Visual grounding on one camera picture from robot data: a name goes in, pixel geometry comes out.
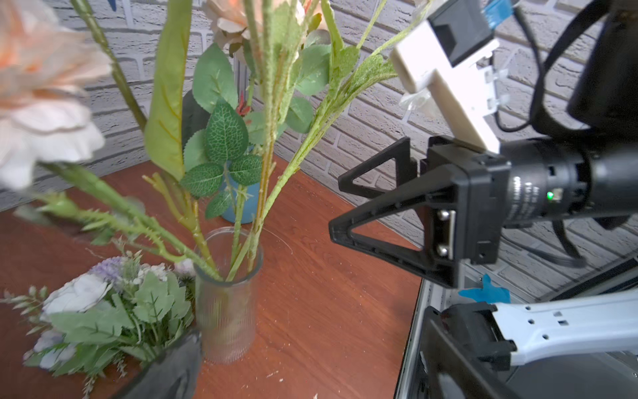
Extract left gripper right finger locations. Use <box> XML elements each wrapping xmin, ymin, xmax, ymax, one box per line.
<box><xmin>422</xmin><ymin>319</ymin><xmax>518</xmax><ymax>398</ymax></box>

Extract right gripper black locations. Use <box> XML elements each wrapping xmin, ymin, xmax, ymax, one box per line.
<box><xmin>327</xmin><ymin>135</ymin><xmax>599</xmax><ymax>289</ymax></box>

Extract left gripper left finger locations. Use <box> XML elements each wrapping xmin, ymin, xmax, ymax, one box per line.
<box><xmin>113</xmin><ymin>329</ymin><xmax>204</xmax><ymax>399</ymax></box>

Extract clear glass vase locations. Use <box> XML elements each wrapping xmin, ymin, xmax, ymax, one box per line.
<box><xmin>195</xmin><ymin>226</ymin><xmax>264</xmax><ymax>364</ymax></box>

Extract peach rose flower stem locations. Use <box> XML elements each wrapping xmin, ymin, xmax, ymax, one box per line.
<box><xmin>178</xmin><ymin>0</ymin><xmax>330</xmax><ymax>280</ymax></box>

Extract blue hydrangea flower stem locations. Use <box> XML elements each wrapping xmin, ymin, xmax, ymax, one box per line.
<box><xmin>68</xmin><ymin>1</ymin><xmax>211</xmax><ymax>265</ymax></box>

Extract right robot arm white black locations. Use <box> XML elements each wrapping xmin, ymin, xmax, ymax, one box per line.
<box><xmin>329</xmin><ymin>1</ymin><xmax>637</xmax><ymax>371</ymax></box>

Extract white lilac bouquet right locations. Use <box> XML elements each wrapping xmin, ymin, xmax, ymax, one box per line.
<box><xmin>1</xmin><ymin>251</ymin><xmax>195</xmax><ymax>398</ymax></box>

